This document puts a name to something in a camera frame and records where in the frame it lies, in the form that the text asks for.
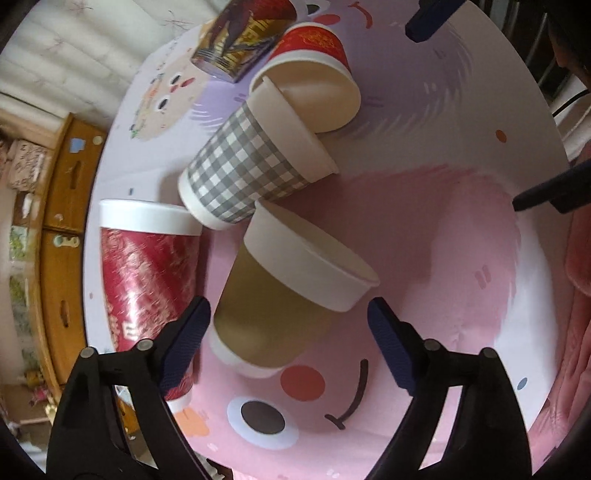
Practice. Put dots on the pink fluffy blanket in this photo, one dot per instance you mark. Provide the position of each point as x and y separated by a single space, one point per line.
571 389

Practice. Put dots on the dark red illustrated cup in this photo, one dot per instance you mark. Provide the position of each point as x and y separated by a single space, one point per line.
242 33

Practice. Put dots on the white floral curtain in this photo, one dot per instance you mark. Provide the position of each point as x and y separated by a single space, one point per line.
79 57

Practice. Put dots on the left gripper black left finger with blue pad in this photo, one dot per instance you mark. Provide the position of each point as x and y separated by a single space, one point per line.
88 440

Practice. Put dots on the tall red patterned cup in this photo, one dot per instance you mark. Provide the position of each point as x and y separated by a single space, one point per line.
149 256

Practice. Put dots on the grey checkered paper cup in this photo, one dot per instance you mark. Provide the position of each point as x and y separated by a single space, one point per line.
264 151

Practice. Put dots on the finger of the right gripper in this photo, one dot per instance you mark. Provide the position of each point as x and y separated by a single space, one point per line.
430 17
566 192

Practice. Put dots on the brown sleeve paper cup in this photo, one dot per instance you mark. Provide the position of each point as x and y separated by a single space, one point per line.
289 281

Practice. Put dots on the small red paper cup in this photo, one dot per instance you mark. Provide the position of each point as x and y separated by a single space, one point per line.
310 68

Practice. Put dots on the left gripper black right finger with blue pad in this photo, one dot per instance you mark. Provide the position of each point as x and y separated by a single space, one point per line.
464 420

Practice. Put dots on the wooden desk with drawers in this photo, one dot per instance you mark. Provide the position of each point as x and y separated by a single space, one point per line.
56 231

